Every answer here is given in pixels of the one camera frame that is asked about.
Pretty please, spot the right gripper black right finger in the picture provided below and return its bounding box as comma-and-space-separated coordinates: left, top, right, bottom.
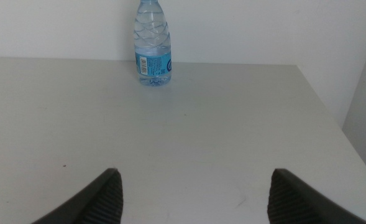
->
267, 168, 366, 224

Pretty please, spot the clear water bottle blue cap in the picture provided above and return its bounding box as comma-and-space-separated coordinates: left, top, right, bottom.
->
133, 0, 173, 87

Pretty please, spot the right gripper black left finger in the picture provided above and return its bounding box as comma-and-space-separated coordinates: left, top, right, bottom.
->
30, 167, 124, 224

